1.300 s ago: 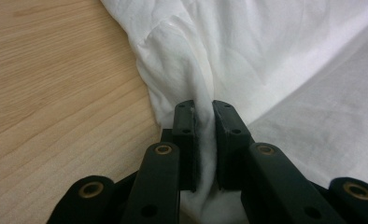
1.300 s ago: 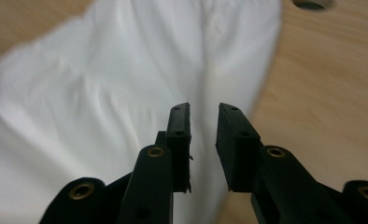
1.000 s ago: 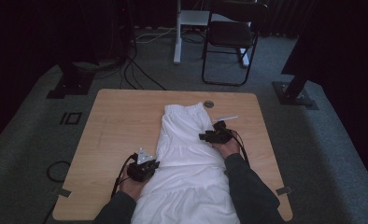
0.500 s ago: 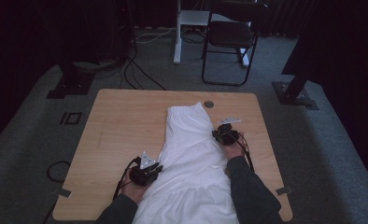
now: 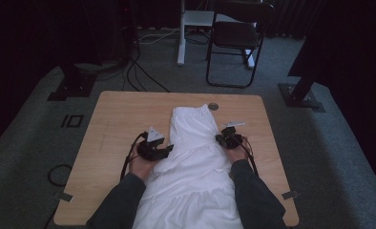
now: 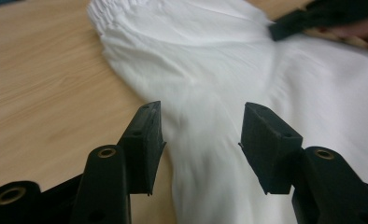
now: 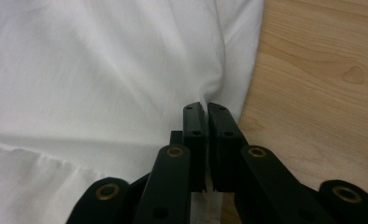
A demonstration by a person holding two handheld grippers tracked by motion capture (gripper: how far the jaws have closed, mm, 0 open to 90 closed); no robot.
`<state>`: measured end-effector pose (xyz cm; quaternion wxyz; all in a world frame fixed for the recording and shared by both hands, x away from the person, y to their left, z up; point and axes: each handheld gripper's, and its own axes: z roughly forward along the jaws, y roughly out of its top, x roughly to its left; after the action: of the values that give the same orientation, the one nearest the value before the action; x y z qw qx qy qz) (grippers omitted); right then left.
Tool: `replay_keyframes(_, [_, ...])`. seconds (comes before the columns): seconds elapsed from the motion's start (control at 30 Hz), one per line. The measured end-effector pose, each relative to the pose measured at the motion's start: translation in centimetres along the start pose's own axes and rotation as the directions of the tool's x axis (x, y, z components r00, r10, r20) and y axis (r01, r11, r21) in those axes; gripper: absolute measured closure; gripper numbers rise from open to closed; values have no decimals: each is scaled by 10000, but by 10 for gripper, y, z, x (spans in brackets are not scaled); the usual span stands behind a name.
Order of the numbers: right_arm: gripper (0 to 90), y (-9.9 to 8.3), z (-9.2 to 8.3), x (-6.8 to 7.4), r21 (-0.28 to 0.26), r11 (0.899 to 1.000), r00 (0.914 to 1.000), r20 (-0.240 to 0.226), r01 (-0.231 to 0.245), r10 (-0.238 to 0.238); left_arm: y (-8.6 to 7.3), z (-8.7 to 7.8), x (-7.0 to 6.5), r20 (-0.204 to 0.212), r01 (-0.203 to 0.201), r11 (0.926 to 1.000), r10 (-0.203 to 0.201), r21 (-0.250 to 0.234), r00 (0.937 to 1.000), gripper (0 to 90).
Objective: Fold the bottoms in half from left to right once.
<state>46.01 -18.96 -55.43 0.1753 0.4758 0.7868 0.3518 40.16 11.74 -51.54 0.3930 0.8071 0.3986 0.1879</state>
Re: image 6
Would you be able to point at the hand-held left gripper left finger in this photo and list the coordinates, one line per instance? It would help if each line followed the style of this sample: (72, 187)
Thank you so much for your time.
(143, 152)

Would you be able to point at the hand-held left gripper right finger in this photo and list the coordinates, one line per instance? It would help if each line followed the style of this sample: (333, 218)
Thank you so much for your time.
(269, 152)

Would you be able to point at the white cloth garment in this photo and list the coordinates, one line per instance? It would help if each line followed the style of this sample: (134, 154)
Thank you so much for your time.
(210, 62)

